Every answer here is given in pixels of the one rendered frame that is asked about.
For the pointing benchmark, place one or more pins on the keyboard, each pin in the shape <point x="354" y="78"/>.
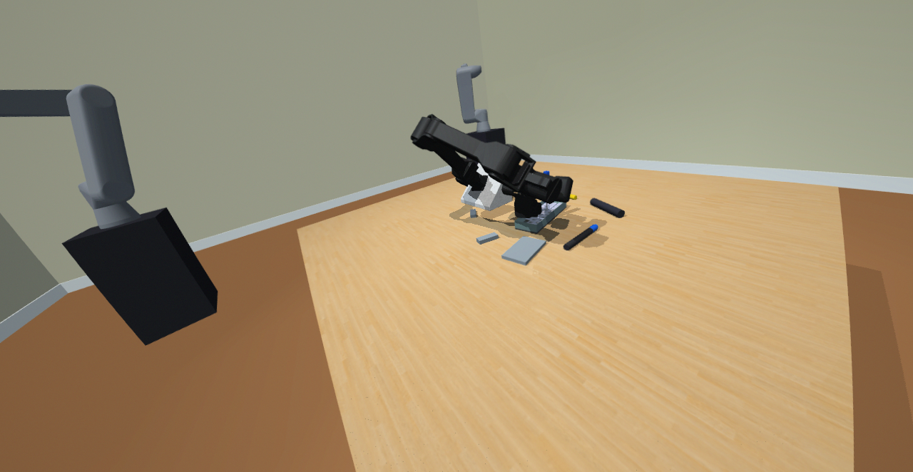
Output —
<point x="536" y="224"/>

